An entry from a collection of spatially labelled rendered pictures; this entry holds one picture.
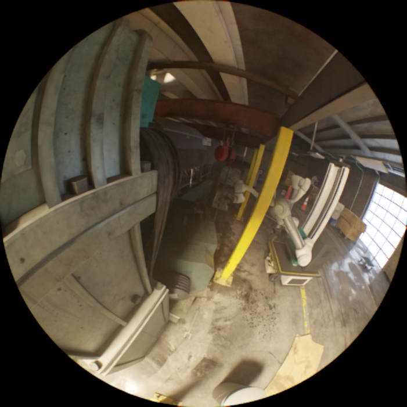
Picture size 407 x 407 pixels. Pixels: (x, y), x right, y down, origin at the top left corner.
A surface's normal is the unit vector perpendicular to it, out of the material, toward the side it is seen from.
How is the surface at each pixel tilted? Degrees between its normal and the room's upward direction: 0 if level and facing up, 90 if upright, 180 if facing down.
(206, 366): 0
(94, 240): 90
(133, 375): 0
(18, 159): 80
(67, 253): 90
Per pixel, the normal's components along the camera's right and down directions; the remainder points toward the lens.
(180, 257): 0.21, -0.87
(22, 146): 0.94, 0.17
